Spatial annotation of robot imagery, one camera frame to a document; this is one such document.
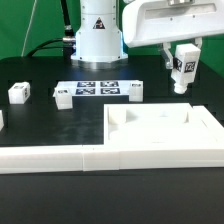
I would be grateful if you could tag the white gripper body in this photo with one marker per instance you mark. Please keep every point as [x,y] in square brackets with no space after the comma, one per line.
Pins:
[149,22]

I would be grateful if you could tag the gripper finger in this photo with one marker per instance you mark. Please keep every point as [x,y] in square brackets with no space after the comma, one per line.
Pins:
[198,42]
[167,55]

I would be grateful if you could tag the white square tabletop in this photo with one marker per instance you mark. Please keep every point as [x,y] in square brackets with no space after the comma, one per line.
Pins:
[142,124]

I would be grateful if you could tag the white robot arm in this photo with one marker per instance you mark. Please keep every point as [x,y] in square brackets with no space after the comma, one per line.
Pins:
[100,39]

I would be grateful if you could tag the fiducial tag sheet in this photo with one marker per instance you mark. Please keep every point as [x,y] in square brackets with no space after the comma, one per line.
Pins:
[97,88]

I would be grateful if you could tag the white U-shaped fence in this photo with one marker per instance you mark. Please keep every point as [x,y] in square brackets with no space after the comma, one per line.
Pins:
[117,156]

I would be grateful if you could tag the white block left edge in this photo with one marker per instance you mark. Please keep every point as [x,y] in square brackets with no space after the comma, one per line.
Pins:
[1,120]

